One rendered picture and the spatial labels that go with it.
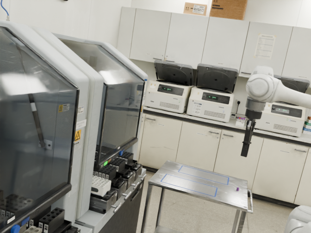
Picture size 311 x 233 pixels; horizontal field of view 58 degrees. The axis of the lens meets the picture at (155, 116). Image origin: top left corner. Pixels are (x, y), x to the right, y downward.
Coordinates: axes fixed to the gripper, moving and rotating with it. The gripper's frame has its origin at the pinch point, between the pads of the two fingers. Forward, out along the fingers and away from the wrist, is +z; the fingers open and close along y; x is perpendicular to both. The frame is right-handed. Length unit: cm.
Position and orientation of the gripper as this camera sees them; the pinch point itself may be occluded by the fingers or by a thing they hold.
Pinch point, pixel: (245, 149)
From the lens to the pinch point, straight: 148.3
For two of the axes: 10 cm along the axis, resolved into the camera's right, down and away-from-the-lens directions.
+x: -8.7, -2.3, 4.3
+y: 4.6, -1.1, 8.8
